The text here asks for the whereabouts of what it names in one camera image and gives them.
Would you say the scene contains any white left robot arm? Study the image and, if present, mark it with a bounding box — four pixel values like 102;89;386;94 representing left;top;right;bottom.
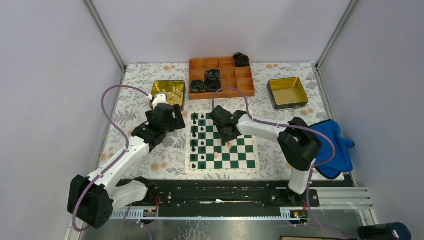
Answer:
67;103;186;232

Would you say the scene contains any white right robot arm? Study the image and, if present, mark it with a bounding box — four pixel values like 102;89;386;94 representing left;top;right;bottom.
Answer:
209;105;322;206

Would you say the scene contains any green white chess board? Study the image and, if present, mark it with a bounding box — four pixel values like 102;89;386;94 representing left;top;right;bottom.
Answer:
184;110;260;174

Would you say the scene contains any left gold tin box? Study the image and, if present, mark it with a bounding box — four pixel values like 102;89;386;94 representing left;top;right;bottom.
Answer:
151;80;186;112

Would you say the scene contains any gold tin box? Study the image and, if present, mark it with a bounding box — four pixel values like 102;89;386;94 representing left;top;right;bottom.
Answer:
267;77;309;111
151;80;186;112

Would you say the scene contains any rolled dark tie left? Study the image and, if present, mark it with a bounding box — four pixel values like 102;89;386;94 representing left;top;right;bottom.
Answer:
189;79;206;94

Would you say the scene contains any rolled dark tie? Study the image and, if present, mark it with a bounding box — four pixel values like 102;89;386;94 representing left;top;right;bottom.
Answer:
233;52;250;68
204;68;222;93
189;79;206;94

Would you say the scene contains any rolled dark tie middle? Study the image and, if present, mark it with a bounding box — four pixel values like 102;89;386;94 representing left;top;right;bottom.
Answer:
204;68;222;93

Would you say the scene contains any orange wooden compartment tray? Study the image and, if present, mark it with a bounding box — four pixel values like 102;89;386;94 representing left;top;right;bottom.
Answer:
188;56;256;100

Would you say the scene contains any rolled dark tie top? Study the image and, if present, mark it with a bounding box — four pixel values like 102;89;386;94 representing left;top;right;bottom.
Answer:
233;52;250;68

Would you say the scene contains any floral table mat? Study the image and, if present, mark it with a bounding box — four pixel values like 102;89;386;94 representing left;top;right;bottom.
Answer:
99;60;329;181

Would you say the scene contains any right gold tin box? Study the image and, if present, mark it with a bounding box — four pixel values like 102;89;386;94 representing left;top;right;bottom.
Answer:
267;77;309;111

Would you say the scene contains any blue cloth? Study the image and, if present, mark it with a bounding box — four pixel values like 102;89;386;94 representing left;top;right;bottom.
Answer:
309;119;356;180

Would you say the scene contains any dark cylinder bottle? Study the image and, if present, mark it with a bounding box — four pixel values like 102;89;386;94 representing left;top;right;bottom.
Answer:
357;222;412;240

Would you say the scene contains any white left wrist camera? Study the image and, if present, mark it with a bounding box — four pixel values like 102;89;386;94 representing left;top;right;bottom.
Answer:
151;92;168;109

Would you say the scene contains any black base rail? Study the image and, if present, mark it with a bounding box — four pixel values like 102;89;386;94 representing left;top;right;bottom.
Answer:
132;179;320;219

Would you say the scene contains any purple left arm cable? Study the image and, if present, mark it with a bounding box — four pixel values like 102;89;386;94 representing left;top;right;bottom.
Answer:
71;85;153;233

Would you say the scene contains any aluminium frame rail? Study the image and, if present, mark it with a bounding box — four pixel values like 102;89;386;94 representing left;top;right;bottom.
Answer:
310;187;374;210

